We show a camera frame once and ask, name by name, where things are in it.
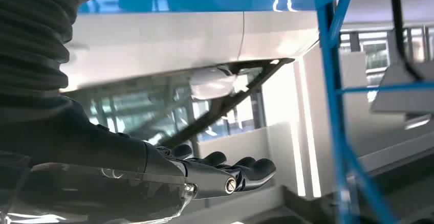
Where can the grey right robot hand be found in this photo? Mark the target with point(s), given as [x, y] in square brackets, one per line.
[84, 168]

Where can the blue metal shelf rack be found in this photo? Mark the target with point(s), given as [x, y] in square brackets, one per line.
[327, 63]

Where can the white car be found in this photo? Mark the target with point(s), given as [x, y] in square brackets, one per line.
[152, 39]

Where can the white car side mirror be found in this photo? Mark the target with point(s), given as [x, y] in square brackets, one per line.
[210, 83]

